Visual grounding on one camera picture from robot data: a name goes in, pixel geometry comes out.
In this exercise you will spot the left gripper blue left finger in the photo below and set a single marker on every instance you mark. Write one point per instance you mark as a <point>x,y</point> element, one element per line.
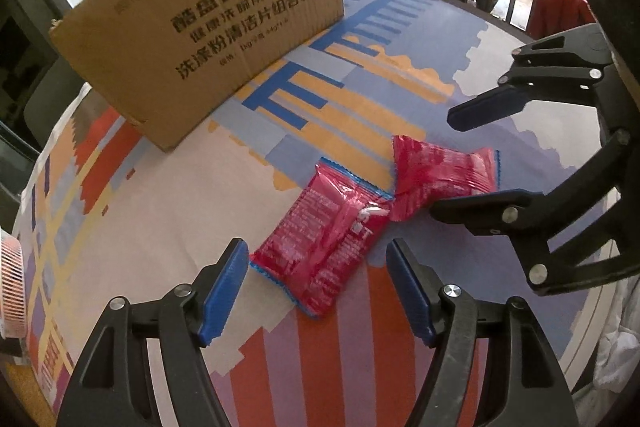
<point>217,287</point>

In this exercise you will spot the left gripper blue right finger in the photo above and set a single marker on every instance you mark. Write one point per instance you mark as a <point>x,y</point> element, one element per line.
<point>404,273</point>

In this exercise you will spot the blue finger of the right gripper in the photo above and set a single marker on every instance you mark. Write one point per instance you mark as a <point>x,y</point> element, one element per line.
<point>483,214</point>
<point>488,107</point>

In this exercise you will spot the pink snack packet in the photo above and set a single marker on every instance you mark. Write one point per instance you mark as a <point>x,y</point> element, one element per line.
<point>324,237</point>
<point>427,173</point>

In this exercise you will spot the colourful patterned tablecloth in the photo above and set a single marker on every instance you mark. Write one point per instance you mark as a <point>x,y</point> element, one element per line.
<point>105,213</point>

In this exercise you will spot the white plastic basket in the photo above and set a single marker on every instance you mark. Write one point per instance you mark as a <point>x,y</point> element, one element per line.
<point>12,294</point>

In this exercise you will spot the dark chair far left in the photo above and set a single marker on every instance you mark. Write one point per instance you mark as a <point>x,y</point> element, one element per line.
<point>56,90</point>

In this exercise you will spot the brown cardboard box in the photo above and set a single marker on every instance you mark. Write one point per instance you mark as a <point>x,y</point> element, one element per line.
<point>165,65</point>

